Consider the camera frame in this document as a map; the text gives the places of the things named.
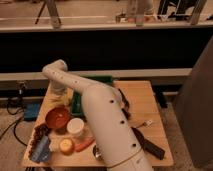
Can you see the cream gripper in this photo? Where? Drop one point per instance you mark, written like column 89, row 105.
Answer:
column 60, row 96

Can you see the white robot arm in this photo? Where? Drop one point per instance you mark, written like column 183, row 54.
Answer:
column 118, row 145

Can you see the green plastic tray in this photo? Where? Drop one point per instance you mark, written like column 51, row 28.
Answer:
column 76, row 109

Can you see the orange bowl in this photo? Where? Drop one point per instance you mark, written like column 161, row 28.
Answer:
column 57, row 118

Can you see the white plastic cup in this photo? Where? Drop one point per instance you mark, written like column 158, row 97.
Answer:
column 75, row 126

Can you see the blue box on floor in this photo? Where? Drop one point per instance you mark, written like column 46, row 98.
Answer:
column 31, row 112

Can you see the bunch of dark grapes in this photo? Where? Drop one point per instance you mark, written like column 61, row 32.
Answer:
column 39, row 132

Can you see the wooden table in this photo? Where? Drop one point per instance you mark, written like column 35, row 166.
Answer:
column 143, row 107

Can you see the yellow round fruit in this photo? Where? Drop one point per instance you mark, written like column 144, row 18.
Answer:
column 66, row 146

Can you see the orange carrot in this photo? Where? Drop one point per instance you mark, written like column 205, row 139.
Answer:
column 83, row 145

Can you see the blue crumpled bag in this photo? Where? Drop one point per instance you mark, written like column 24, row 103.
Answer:
column 42, row 151

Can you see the small steel cup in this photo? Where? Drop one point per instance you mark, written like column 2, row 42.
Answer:
column 96, row 152

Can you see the purple bowl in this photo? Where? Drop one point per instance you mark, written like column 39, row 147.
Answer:
column 139, row 136

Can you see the black rectangular block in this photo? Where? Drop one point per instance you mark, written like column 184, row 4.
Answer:
column 154, row 149

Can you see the black handled brush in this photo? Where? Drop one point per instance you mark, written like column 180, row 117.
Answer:
column 125, row 108

